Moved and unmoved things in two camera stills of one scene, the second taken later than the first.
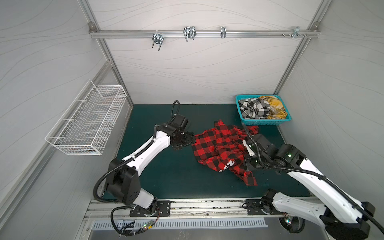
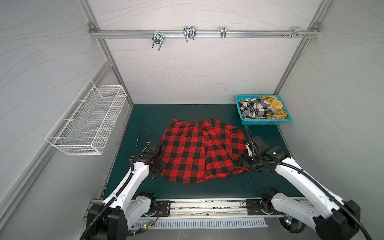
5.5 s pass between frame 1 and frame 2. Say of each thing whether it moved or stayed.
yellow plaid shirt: stayed
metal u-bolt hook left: stayed
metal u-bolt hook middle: stayed
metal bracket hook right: stayed
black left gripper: moved
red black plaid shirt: moved
